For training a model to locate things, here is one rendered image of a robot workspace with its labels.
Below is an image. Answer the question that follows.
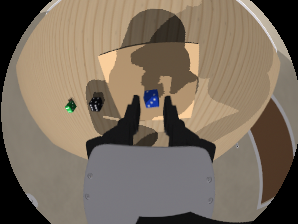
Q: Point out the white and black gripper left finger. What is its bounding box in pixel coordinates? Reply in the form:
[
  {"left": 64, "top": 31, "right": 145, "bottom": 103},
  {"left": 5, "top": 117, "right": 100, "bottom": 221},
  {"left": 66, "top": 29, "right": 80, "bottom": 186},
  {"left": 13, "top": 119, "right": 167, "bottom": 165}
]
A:
[{"left": 86, "top": 95, "right": 141, "bottom": 159}]

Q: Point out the blue die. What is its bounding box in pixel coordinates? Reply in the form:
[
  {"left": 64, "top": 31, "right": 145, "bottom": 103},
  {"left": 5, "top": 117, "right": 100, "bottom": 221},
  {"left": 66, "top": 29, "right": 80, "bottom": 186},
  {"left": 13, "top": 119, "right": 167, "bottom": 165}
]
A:
[{"left": 144, "top": 89, "right": 159, "bottom": 108}]

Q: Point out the black die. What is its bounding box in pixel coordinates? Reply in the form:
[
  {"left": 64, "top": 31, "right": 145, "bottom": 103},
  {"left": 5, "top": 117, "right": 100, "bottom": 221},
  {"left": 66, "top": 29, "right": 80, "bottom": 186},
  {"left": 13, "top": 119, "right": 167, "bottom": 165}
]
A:
[{"left": 89, "top": 97, "right": 103, "bottom": 112}]

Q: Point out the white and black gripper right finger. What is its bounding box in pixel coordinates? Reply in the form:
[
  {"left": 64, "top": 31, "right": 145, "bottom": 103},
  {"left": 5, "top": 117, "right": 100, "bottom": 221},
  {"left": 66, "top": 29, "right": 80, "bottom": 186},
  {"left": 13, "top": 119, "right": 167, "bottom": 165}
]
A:
[{"left": 163, "top": 96, "right": 216, "bottom": 163}]

